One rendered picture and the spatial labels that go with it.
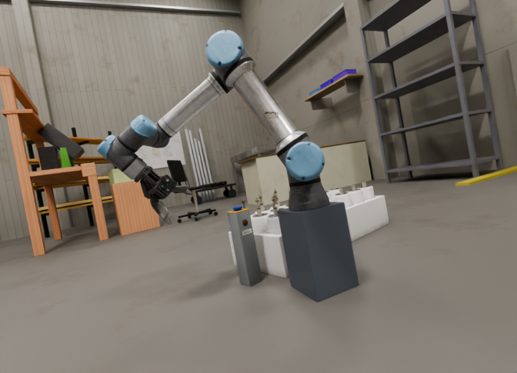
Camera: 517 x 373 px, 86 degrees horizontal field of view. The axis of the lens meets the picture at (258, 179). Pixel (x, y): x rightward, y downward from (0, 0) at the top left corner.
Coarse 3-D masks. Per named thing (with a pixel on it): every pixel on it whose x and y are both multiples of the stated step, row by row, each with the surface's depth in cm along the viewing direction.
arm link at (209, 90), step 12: (216, 72) 98; (204, 84) 100; (216, 84) 99; (192, 96) 100; (204, 96) 100; (216, 96) 102; (180, 108) 101; (192, 108) 101; (204, 108) 104; (168, 120) 101; (180, 120) 102; (168, 132) 103; (156, 144) 102
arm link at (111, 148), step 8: (112, 136) 92; (104, 144) 89; (112, 144) 90; (120, 144) 90; (104, 152) 90; (112, 152) 90; (120, 152) 91; (128, 152) 92; (112, 160) 91; (120, 160) 91; (128, 160) 92; (120, 168) 93
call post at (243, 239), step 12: (228, 216) 118; (240, 216) 115; (240, 228) 114; (252, 228) 118; (240, 240) 114; (252, 240) 118; (240, 252) 116; (252, 252) 117; (240, 264) 117; (252, 264) 116; (240, 276) 119; (252, 276) 116
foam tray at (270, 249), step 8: (264, 232) 128; (256, 240) 128; (264, 240) 123; (272, 240) 119; (280, 240) 116; (232, 248) 145; (256, 248) 129; (264, 248) 124; (272, 248) 120; (280, 248) 116; (264, 256) 125; (272, 256) 121; (280, 256) 117; (264, 264) 126; (272, 264) 121; (280, 264) 117; (264, 272) 127; (272, 272) 122; (280, 272) 118; (288, 272) 117
